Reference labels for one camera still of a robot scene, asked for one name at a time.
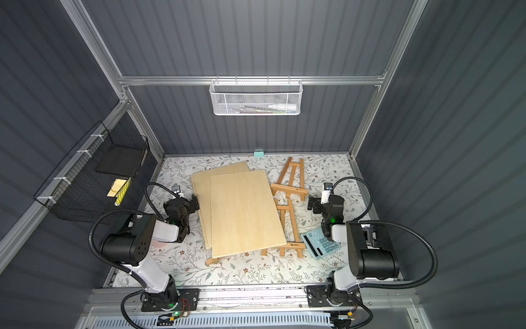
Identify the plywood board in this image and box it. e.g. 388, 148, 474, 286
192, 161, 249, 249
210, 170, 286, 259

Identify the wooden easel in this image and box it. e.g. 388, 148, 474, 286
205, 258, 220, 267
271, 157, 309, 202
276, 198, 306, 259

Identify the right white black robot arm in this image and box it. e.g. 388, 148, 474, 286
304, 193, 399, 305

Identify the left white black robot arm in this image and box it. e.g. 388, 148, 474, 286
90, 195, 199, 310

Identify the wooden easel under boards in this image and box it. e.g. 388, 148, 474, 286
205, 258, 220, 267

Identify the teal calculator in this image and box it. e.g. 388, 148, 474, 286
300, 228, 341, 260

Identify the yellow sticky note pad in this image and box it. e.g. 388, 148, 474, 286
107, 178, 127, 197

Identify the small teal block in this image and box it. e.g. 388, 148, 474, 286
253, 149, 264, 158

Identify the white marker in basket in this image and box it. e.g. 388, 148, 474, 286
268, 104, 297, 112

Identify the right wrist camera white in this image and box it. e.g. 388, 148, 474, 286
321, 182, 333, 204

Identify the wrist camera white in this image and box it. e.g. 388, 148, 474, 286
321, 182, 333, 204
171, 185, 184, 197

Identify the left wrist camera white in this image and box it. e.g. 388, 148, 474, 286
171, 185, 184, 197

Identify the left black corrugated cable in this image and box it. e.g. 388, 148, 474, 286
88, 181, 182, 329

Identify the black corrugated cable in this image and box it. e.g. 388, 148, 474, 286
328, 176, 438, 329
88, 181, 182, 329

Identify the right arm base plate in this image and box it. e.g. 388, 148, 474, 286
304, 285, 356, 308

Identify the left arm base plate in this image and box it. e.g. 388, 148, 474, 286
141, 289, 200, 312

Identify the black wire wall basket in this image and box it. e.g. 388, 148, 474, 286
34, 125, 149, 223

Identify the aluminium rail at front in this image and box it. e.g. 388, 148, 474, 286
81, 284, 421, 316

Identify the right black corrugated cable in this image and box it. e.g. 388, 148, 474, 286
328, 176, 438, 329

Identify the white wire mesh basket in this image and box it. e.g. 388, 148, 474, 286
209, 79, 304, 116

